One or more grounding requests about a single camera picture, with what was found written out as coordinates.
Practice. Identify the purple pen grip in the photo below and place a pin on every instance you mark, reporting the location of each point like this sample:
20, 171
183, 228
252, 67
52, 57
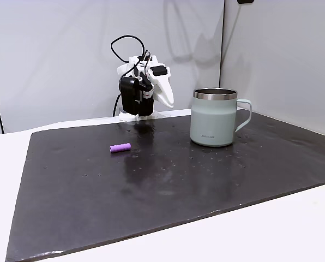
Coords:
120, 147

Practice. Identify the black camera box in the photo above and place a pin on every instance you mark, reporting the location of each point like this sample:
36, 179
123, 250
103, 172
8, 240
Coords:
128, 94

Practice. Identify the black table mat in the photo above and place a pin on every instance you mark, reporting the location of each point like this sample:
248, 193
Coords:
157, 191

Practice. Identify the pale green steel-rimmed mug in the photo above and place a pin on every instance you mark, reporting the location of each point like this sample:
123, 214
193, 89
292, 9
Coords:
211, 120

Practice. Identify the black wall-mounted object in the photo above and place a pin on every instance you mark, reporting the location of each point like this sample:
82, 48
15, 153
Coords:
245, 1

